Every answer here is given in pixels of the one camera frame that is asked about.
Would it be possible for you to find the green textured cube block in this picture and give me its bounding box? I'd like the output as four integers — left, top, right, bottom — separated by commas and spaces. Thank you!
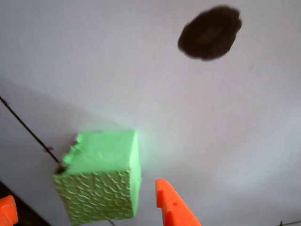
53, 130, 143, 226

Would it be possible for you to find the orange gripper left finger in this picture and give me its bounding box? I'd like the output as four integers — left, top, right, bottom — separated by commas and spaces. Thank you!
0, 194, 19, 226

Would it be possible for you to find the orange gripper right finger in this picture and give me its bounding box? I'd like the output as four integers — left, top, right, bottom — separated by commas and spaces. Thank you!
155, 178, 203, 226

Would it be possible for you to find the black dot mark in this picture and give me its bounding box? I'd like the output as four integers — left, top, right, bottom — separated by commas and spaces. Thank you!
177, 4, 243, 61

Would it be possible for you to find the white paper sheet black frame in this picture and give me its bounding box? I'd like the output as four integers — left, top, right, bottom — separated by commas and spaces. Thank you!
0, 0, 301, 226

